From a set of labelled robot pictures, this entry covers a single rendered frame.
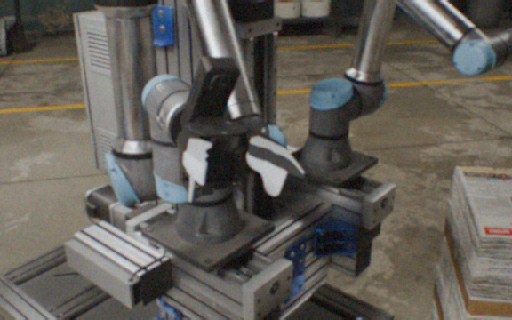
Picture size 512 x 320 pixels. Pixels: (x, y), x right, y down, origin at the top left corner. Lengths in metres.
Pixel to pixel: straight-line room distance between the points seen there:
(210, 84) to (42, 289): 1.66
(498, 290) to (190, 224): 0.73
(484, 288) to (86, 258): 0.95
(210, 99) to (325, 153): 0.90
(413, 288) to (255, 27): 1.55
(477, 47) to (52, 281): 1.69
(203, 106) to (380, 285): 1.91
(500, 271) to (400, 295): 1.12
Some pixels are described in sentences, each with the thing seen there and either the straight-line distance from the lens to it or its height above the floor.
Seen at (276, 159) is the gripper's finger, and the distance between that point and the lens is 0.61.
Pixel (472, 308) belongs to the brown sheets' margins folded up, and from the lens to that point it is 1.43.
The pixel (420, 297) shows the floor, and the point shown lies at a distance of 2.46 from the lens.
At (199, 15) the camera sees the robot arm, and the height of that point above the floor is 1.32.
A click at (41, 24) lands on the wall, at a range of 7.66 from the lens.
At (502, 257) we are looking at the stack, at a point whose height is 0.77.
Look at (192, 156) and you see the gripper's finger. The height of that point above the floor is 1.25.
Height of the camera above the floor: 1.48
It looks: 25 degrees down
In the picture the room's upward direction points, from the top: straight up
